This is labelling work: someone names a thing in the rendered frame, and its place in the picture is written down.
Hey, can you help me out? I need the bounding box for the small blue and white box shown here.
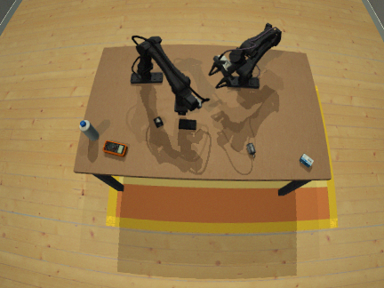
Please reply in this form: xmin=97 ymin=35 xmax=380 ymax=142
xmin=299 ymin=154 xmax=314 ymax=168

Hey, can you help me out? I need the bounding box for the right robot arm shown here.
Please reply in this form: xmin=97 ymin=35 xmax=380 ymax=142
xmin=131 ymin=36 xmax=202 ymax=111

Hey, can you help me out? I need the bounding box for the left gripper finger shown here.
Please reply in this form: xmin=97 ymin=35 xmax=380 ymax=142
xmin=215 ymin=77 xmax=231 ymax=89
xmin=209 ymin=62 xmax=221 ymax=76

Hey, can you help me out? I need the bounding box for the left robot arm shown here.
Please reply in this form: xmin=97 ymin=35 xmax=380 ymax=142
xmin=227 ymin=23 xmax=282 ymax=88

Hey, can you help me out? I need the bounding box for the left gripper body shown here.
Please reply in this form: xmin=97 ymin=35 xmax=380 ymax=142
xmin=218 ymin=56 xmax=239 ymax=83

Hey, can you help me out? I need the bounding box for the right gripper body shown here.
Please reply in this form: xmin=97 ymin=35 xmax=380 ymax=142
xmin=174 ymin=99 xmax=201 ymax=112

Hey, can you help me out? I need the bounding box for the grey bottle with blue cap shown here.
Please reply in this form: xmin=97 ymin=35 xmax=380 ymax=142
xmin=79 ymin=120 xmax=99 ymax=141

